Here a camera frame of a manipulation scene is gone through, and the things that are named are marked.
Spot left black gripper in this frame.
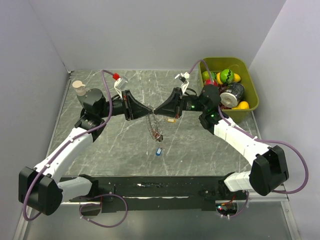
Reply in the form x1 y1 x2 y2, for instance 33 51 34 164
98 90 153 121

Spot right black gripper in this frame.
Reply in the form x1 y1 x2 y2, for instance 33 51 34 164
153 87 207 119

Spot red tagged key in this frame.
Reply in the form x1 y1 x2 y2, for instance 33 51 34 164
153 131 164 142

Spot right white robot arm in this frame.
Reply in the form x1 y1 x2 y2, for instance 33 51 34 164
153 84 289 200

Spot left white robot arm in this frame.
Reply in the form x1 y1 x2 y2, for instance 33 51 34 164
18 88 153 216

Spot blue tagged key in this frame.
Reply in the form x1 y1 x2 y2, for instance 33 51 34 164
155 146 164 157

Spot red dragon fruit toy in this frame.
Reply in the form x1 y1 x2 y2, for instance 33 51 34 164
203 78 217 86

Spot green lime toy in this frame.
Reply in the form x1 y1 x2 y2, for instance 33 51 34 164
201 71 216 80

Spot dark grapes toy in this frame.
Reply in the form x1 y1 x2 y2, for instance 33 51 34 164
218 84 229 110

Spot grey bottle with beige cap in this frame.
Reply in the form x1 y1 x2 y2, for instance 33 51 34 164
72 80 87 108

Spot green watermelon toy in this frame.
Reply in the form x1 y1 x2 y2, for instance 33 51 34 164
219 68 235 84

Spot black tin can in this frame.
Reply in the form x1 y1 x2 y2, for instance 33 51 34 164
220 82 245 108

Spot olive green plastic bin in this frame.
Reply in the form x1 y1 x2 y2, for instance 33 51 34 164
197 57 260 124

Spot yellow banana toy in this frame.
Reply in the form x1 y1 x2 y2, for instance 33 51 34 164
232 101 250 110

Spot yellow lemon toy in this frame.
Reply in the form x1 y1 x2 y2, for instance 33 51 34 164
233 73 241 83

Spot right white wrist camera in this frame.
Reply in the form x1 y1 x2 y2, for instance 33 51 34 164
174 71 190 95

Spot black mounting base plate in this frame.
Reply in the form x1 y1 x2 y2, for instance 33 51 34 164
72 176 246 213

